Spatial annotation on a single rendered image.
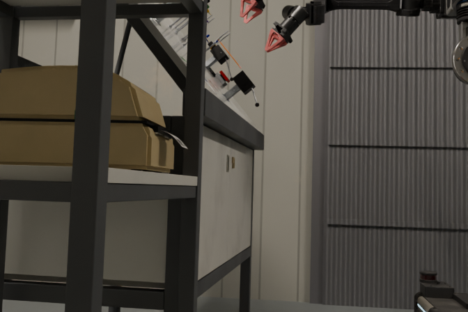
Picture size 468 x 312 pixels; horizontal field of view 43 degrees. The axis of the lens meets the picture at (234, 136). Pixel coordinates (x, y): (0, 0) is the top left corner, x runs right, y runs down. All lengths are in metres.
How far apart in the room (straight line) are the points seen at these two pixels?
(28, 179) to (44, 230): 0.67
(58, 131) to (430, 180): 2.69
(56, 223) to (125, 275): 0.21
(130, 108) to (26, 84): 0.20
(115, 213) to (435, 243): 2.41
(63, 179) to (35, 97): 0.35
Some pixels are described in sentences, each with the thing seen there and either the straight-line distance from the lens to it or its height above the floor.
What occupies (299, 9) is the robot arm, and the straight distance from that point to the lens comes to 2.26.
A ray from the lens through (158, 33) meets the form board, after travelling 1.43.
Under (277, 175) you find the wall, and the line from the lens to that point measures 3.52.
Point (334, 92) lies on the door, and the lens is 3.51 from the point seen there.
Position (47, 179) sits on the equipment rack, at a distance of 0.82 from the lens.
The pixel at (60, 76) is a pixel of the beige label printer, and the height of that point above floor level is 0.83.
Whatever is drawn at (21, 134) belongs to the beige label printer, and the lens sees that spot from 1.13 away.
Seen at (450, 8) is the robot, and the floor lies 1.39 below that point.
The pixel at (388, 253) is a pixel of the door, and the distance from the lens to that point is 3.51.
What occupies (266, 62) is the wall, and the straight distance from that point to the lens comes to 3.61.
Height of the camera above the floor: 0.64
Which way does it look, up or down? 5 degrees up
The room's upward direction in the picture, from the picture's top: 2 degrees clockwise
